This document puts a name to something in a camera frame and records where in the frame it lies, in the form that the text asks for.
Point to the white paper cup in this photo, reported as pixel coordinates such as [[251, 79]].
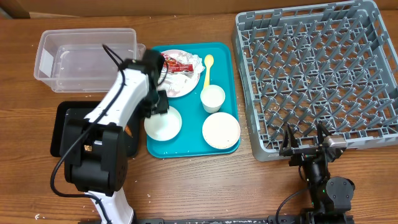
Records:
[[212, 97]]

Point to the small white bowl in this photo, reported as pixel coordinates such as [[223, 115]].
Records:
[[163, 127]]

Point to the red snack wrapper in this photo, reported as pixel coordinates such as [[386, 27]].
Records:
[[172, 65]]

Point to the brown food chunk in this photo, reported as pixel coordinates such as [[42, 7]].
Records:
[[88, 148]]

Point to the black plastic tray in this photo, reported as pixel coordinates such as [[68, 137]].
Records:
[[78, 110]]

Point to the clear plastic bin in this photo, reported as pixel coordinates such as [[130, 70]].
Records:
[[73, 60]]

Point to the yellow plastic spoon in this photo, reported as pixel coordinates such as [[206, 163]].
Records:
[[209, 61]]

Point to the large white plate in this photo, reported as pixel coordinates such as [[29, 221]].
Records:
[[186, 88]]

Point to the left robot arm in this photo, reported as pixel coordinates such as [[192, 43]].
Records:
[[94, 148]]

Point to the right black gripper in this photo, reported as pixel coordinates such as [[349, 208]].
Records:
[[290, 148]]

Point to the teal serving tray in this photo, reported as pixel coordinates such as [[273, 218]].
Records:
[[189, 142]]

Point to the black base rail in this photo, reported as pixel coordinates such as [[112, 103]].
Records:
[[214, 221]]

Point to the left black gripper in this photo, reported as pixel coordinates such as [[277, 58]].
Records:
[[162, 109]]

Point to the grey dishwasher rack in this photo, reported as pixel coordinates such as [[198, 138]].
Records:
[[333, 64]]

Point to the orange sweet potato stick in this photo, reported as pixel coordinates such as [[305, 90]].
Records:
[[128, 131]]

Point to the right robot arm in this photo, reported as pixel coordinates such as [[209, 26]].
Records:
[[331, 196]]

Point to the crumpled white napkin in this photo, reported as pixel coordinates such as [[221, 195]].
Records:
[[180, 82]]

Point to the white bowl with rice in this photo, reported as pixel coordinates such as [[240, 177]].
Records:
[[221, 130]]

